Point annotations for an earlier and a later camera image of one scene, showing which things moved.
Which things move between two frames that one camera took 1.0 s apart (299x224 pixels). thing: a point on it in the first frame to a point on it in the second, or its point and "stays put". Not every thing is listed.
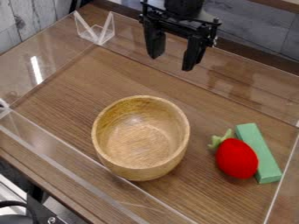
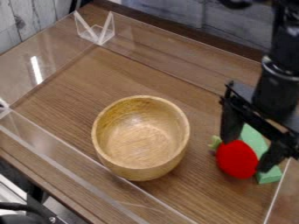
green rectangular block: (267, 170) stays put
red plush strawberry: (236, 157) stays put
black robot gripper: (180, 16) to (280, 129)
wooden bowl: (140, 135) stays put
